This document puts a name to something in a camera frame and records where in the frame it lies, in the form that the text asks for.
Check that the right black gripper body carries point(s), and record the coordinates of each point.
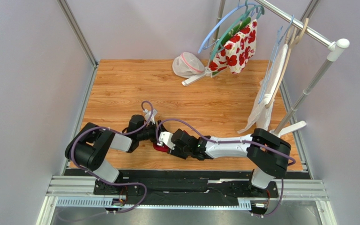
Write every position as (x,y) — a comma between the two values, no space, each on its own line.
(164,146)

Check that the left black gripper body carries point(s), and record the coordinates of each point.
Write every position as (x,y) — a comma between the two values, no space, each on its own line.
(148,133)

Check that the dark red cloth napkin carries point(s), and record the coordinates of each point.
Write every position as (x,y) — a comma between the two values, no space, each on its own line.
(179,138)

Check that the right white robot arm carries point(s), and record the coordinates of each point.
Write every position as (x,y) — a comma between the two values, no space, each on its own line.
(269,153)

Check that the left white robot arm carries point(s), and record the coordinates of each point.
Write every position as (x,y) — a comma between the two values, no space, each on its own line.
(90,146)

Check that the white mesh laundry bag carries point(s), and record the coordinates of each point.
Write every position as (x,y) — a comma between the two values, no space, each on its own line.
(187,65)

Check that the white towel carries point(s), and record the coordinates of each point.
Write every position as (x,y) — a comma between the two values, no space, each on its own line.
(262,109)

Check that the light blue hanger left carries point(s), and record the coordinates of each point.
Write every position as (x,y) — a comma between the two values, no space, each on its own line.
(227,18)

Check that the light blue hanger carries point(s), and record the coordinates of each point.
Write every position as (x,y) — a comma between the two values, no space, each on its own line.
(273,59)
(227,18)

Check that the red floral cloth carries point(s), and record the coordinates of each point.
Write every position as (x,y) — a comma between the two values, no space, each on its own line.
(236,52)

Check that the light blue hanger right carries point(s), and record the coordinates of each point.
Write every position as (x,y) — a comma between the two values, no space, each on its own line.
(273,59)

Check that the teal hanger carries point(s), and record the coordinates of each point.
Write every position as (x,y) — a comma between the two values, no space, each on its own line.
(230,32)

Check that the wooden hanger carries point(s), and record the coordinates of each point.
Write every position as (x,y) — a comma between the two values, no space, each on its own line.
(294,40)

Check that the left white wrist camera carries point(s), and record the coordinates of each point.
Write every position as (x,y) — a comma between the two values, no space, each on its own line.
(150,115)

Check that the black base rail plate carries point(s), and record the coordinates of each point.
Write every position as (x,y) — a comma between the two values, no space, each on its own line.
(186,188)

